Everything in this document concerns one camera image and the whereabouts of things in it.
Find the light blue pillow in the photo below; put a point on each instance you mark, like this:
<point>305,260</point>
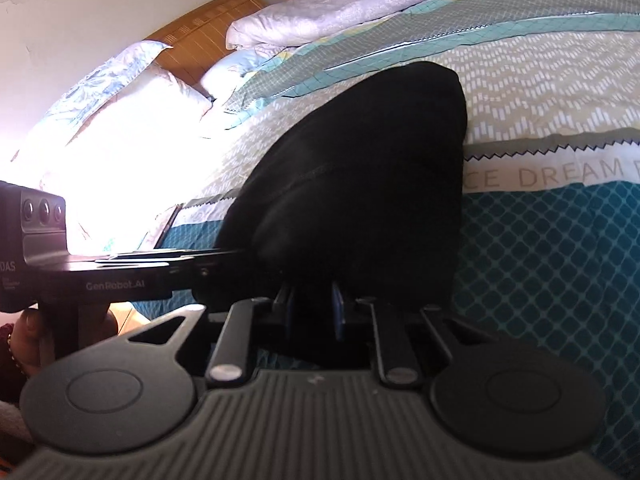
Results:
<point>225,72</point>

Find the black pants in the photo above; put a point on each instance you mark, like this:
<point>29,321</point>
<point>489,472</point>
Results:
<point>360,175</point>

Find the person's left hand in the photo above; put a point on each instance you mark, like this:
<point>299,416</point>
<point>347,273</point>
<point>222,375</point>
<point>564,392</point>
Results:
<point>27,340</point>

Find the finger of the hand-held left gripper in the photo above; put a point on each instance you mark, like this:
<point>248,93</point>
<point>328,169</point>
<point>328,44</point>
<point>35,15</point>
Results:
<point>190,257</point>

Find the wooden headboard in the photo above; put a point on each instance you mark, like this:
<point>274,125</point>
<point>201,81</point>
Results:
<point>200,40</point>

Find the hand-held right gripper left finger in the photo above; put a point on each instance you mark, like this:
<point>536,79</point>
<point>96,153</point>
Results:
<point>289,310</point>

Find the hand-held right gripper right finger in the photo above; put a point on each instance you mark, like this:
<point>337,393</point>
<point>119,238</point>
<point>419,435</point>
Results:
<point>337,312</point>

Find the patterned teal bedspread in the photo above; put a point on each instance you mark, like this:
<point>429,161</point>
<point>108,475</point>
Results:
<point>540,270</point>

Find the white pillow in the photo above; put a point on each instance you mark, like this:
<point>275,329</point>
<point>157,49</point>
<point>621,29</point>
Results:
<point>150,105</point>

